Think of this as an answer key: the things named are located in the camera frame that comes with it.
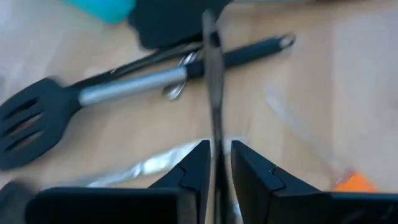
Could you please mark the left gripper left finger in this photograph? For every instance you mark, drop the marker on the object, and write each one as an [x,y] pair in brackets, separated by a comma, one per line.
[174,205]

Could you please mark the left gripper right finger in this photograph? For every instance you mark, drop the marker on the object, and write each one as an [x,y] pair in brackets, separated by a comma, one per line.
[280,202]

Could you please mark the silver butter knife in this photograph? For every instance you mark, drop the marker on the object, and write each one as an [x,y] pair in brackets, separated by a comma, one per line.
[149,166]

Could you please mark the black knife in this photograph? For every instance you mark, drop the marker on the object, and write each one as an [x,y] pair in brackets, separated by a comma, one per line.
[214,77]

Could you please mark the black slotted spatula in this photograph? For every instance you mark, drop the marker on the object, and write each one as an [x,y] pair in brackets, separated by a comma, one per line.
[140,63]

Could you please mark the slotted black turner steel neck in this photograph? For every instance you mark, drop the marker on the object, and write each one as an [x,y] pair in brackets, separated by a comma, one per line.
[130,85]

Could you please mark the teal translucent plastic bin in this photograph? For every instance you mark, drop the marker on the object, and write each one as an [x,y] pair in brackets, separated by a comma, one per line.
[102,9]

